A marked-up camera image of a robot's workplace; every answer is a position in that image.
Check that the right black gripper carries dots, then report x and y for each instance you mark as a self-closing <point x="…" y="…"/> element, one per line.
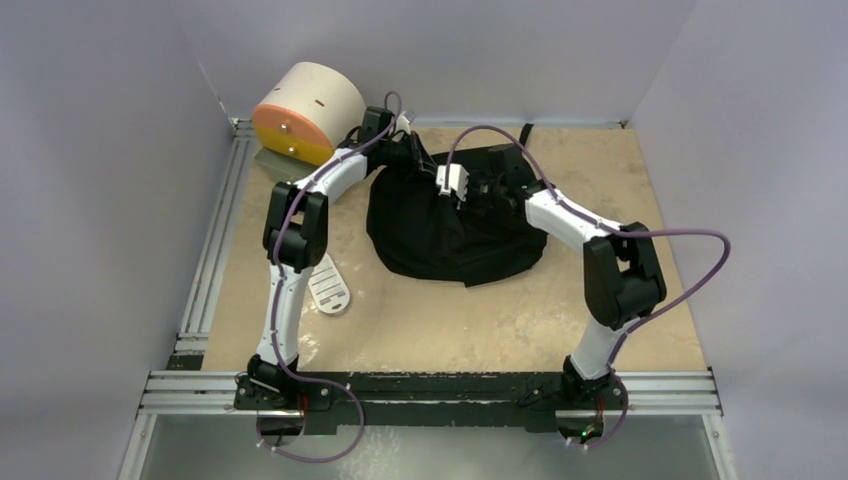
<point x="471" y="181"/>

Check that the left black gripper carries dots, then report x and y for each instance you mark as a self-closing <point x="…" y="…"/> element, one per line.
<point x="416" y="161"/>

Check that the black student backpack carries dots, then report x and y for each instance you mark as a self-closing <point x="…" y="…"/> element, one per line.
<point x="418" y="233"/>

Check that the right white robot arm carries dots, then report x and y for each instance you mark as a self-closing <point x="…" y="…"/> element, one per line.
<point x="623" y="280"/>

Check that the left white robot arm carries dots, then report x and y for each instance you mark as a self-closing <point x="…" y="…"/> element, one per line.
<point x="295" y="238"/>

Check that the cream round drawer cabinet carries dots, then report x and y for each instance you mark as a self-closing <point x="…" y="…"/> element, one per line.
<point x="302" y="119"/>

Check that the white oval label card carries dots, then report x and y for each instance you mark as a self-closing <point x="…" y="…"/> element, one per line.
<point x="329" y="291"/>

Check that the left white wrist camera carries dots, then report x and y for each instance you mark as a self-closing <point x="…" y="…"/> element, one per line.
<point x="404" y="121"/>

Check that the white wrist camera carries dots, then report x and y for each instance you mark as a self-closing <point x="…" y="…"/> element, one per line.
<point x="452" y="180"/>
<point x="404" y="121"/>

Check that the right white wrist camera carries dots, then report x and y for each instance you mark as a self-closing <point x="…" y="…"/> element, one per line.
<point x="452" y="180"/>

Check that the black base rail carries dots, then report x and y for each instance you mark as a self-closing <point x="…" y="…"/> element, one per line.
<point x="537" y="402"/>

